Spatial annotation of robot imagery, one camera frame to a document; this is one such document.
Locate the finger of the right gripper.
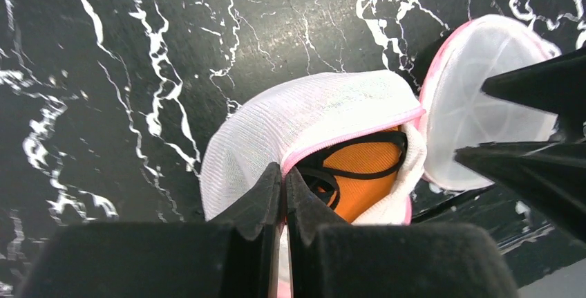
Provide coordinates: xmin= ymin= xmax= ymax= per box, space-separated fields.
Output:
xmin=454 ymin=142 xmax=585 ymax=242
xmin=481 ymin=47 xmax=585 ymax=142

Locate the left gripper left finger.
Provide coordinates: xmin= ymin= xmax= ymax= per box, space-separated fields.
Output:
xmin=17 ymin=162 xmax=283 ymax=297

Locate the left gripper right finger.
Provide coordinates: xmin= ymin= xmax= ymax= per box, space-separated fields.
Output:
xmin=284 ymin=169 xmax=518 ymax=297

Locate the orange black bra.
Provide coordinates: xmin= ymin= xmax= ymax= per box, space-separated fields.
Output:
xmin=296 ymin=126 xmax=408 ymax=223

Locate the white round mesh laundry bag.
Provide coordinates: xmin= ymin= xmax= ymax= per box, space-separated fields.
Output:
xmin=200 ymin=15 xmax=560 ymax=225

